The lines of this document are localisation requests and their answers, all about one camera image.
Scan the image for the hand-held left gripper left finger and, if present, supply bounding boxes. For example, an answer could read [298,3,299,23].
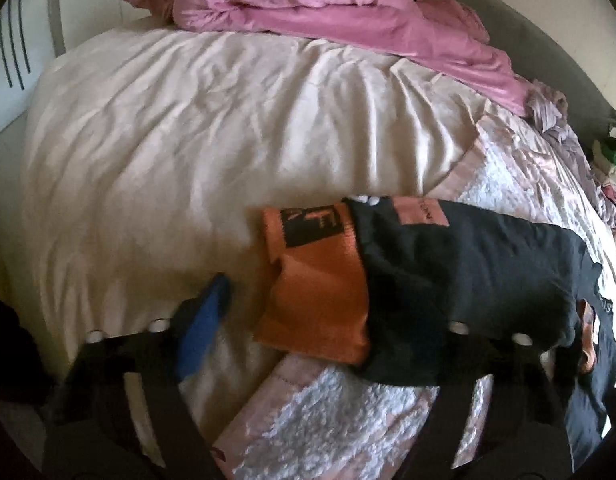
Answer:
[43,271,235,480]

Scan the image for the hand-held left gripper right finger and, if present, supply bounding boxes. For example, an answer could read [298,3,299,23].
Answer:
[418,320,579,480]

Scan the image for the black and orange garment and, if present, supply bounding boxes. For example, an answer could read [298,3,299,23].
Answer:
[253,195,616,471]

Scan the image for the pile of folded clothes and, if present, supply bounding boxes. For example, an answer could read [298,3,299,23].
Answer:
[590,137,616,226]

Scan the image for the pink white tufted blanket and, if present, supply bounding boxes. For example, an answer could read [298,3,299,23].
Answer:
[208,115,616,480]

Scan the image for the dark cloth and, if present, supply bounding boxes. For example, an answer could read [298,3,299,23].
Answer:
[0,290,54,406]

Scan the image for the lilac crumpled garment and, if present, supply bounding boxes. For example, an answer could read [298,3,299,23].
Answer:
[525,80,616,231]

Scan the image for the white wardrobe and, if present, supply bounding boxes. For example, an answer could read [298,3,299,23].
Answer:
[0,0,69,136]

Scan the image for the grey headboard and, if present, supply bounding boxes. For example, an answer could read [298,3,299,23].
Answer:
[393,0,616,131]

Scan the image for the pink duvet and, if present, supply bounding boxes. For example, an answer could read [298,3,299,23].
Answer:
[117,0,531,118]

